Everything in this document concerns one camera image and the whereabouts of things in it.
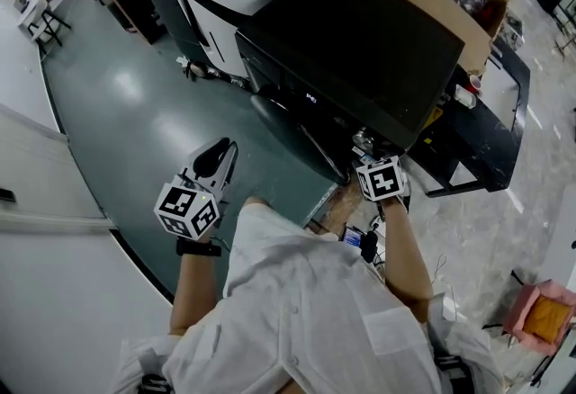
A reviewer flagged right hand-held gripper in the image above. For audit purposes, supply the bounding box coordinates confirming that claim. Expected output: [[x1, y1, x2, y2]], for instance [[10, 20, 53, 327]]
[[353, 154, 413, 214]]

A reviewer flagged grey shoulder strap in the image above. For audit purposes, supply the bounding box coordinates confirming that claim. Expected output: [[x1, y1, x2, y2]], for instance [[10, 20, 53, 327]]
[[133, 345, 175, 394], [429, 351, 476, 394]]

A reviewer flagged white folding chair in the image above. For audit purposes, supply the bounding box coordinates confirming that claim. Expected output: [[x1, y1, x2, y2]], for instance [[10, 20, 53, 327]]
[[16, 0, 72, 48]]

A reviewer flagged person's left forearm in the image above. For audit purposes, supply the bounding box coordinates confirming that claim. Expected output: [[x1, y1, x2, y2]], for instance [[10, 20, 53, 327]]
[[167, 235, 227, 337]]

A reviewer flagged person's white shirt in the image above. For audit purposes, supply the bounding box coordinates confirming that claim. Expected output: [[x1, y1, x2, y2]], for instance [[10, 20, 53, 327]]
[[120, 195, 506, 394]]

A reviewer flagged black metal table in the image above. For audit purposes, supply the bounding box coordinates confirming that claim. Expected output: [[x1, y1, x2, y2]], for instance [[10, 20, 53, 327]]
[[406, 37, 532, 199]]

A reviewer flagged white cable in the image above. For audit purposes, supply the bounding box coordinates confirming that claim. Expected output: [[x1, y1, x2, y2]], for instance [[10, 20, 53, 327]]
[[429, 253, 470, 324]]

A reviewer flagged person's right forearm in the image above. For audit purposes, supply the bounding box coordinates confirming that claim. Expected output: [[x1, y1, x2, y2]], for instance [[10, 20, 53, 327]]
[[379, 197, 437, 322]]

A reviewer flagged white plastic container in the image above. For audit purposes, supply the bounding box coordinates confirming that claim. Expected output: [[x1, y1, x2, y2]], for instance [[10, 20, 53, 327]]
[[453, 84, 478, 110]]

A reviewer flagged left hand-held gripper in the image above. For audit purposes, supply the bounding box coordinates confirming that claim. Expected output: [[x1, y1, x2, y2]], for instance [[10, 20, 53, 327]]
[[152, 136, 239, 242]]

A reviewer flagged black appliance with knob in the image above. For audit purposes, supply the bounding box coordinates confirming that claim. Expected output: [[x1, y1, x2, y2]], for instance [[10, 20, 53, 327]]
[[234, 0, 467, 187]]

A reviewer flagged black wristband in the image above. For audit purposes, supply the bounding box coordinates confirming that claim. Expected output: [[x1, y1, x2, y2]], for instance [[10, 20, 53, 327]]
[[175, 237, 223, 259]]

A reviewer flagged black chest device with screen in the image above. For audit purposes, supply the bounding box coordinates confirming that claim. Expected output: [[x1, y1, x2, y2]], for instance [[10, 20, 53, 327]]
[[339, 223, 380, 264]]

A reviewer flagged yellow cushion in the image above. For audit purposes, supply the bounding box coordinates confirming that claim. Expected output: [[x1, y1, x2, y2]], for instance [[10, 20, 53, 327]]
[[523, 294, 576, 345]]

